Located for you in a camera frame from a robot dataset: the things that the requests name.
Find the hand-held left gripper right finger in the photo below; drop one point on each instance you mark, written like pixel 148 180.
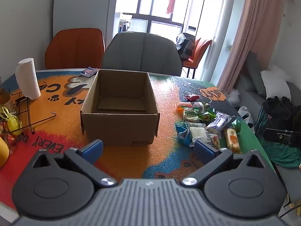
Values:
pixel 204 151

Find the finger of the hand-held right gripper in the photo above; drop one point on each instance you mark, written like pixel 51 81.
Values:
pixel 277 137

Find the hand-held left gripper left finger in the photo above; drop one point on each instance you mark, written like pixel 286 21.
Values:
pixel 93 151

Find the brown cardboard box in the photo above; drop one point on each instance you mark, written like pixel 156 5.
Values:
pixel 117 128

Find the bright green snack packet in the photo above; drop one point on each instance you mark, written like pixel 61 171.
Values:
pixel 205 117

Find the white green cartoon snack packet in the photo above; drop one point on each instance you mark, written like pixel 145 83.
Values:
pixel 191 115

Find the striped snack packet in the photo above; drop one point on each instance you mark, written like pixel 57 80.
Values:
pixel 215 142

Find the green cloth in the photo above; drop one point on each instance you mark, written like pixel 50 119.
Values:
pixel 282 153

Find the blue snack packet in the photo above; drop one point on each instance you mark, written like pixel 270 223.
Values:
pixel 183 135

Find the black bag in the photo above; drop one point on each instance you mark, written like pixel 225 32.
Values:
pixel 279 110

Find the yellow biscuit packet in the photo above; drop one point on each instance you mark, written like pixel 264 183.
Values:
pixel 231 139

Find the purple snack packet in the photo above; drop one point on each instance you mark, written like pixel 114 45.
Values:
pixel 218 122

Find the small green snack packet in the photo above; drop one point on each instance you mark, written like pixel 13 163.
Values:
pixel 237 124

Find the dark green edged snack packet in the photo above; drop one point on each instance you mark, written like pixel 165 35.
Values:
pixel 209 108

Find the clear greyish snack packet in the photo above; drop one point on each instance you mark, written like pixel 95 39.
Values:
pixel 198 106

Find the grey sofa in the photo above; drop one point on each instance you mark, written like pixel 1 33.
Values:
pixel 249 98

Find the orange and clear snack packet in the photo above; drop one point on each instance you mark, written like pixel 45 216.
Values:
pixel 182 106

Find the white pillow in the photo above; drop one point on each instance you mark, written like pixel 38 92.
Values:
pixel 275 86

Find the red snack packet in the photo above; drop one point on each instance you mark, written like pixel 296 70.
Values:
pixel 191 96

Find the crumpled white plastic bag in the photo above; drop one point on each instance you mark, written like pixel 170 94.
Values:
pixel 234 96

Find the grey pillow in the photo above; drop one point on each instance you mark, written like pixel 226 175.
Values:
pixel 256 73

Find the small purple printed packet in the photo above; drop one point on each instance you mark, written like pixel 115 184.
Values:
pixel 89 72

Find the yellow plastic bag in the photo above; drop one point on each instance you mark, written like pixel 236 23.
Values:
pixel 13 123

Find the yellow rounded object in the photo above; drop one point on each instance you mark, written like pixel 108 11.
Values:
pixel 3 151

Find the white paper towel roll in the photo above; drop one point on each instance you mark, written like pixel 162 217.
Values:
pixel 27 80

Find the orange chair with black legs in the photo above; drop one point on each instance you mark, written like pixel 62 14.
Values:
pixel 199 51

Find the orange upholstered chair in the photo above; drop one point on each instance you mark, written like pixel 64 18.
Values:
pixel 75 49

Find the black backpack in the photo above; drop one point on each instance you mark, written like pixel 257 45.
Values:
pixel 185 47

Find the grey upholstered chair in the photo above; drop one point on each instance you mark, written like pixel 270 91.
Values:
pixel 141 54

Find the pink curtain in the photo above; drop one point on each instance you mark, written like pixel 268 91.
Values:
pixel 247 28

